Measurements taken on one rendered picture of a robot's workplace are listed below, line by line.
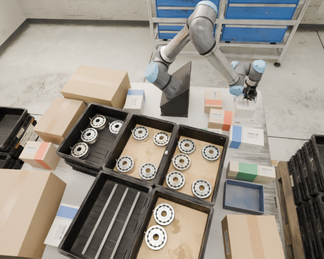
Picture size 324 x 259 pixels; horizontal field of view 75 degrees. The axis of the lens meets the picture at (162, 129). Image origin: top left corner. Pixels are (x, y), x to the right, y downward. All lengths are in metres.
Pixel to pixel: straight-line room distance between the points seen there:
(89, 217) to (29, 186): 0.37
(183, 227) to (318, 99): 2.38
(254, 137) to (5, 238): 1.42
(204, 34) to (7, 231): 1.30
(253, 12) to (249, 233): 2.32
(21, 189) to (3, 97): 2.31
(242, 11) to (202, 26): 1.76
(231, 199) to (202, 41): 0.86
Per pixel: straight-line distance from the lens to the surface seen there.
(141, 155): 1.26
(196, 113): 1.58
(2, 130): 2.33
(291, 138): 2.56
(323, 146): 1.98
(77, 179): 1.46
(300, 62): 3.47
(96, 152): 1.34
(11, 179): 1.42
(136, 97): 1.59
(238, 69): 1.35
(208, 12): 1.15
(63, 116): 1.57
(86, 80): 1.68
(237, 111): 1.56
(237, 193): 1.33
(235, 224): 1.12
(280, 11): 2.91
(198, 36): 1.08
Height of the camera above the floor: 1.93
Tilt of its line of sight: 56 degrees down
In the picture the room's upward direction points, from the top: 7 degrees counter-clockwise
